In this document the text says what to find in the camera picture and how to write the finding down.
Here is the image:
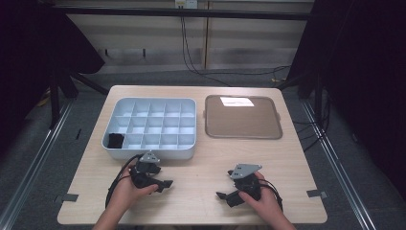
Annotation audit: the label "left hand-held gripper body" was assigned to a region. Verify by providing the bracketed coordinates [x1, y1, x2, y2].
[128, 151, 162, 190]

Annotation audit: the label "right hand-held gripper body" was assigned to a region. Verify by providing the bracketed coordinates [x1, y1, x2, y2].
[227, 163, 264, 202]

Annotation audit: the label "black sock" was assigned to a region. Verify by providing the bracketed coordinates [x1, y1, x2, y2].
[106, 132, 125, 150]

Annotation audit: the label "light blue compartment box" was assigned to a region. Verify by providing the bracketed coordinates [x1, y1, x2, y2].
[101, 97, 197, 161]

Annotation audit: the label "person's right hand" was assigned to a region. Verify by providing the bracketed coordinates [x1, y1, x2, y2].
[238, 172, 284, 221]

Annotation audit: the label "person's left hand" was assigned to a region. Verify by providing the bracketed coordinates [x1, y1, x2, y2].
[109, 168, 160, 214]

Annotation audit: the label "brown tray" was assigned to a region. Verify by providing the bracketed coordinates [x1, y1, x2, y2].
[204, 94, 283, 140]

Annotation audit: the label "grey tape strip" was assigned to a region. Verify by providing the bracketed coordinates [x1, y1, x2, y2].
[54, 193, 79, 204]
[305, 189, 329, 199]

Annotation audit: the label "black stand legs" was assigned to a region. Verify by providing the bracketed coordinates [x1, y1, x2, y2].
[275, 71, 324, 120]
[47, 68, 110, 130]

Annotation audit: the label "black curtain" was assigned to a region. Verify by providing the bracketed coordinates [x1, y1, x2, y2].
[0, 0, 106, 157]
[286, 0, 406, 203]

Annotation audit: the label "black horizontal bar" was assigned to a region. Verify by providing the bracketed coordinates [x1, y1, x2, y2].
[51, 6, 311, 22]

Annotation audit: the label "white power outlet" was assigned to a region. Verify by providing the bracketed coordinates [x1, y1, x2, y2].
[174, 0, 199, 10]

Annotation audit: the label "right hand-held gripper black cable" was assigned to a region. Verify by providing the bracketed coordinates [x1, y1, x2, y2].
[258, 178, 284, 213]

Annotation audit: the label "hand-held gripper black cable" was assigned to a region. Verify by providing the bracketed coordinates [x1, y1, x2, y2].
[104, 153, 144, 209]
[258, 178, 284, 213]

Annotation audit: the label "left hand-held gripper black cable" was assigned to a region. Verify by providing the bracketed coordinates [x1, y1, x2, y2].
[104, 153, 144, 209]

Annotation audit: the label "black floor cables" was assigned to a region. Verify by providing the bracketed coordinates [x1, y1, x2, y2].
[292, 89, 333, 153]

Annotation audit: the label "metal floor rail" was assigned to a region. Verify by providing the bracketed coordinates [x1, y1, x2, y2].
[0, 101, 74, 230]
[301, 99, 379, 230]

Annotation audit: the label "black wall cables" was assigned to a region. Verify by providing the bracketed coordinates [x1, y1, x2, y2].
[179, 14, 292, 88]

